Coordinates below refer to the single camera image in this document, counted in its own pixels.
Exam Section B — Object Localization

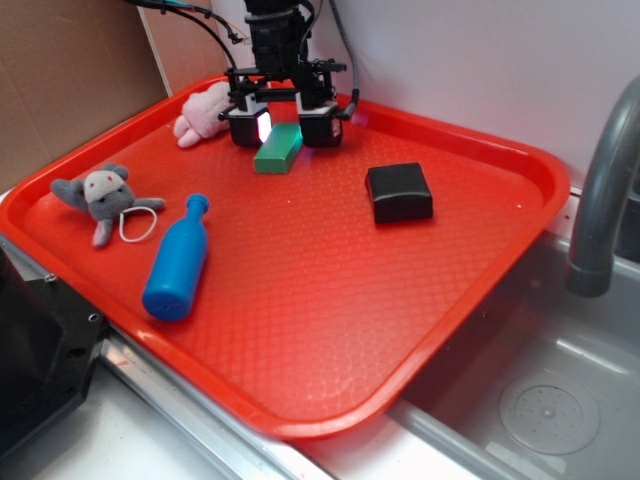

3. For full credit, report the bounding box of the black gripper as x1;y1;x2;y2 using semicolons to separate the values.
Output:
218;59;347;148

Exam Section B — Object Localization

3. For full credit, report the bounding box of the green rectangular block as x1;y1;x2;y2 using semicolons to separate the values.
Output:
254;123;303;174

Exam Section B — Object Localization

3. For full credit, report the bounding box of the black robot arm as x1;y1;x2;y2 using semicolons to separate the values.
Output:
219;1;355;147

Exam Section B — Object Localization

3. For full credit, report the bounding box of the black rectangular block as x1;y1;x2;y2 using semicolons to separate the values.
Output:
365;162;434;224

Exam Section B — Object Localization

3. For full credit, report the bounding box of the pink plush bunny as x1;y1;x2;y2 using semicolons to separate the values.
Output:
173;82;231;148

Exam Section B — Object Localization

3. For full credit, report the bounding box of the grey plush mouse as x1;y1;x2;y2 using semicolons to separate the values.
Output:
50;163;165;248

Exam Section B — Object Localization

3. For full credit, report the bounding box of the red plastic tray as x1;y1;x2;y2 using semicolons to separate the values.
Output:
1;90;570;440

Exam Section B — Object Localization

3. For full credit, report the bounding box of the blue plastic bottle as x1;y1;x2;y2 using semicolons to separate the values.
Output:
142;194;209;321

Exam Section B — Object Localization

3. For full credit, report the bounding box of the brown cardboard panel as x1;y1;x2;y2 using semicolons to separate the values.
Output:
1;1;226;191

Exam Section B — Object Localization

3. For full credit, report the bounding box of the black box at left edge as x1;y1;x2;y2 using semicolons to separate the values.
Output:
1;252;107;460

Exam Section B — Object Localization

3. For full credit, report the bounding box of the grey faucet spout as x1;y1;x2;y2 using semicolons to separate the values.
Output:
565;78;639;297

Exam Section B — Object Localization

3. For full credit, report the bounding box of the grey plastic sink basin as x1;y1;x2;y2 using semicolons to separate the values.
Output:
390;234;639;479

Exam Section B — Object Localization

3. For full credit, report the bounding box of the black coiled cable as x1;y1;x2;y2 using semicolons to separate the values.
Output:
327;0;362;121

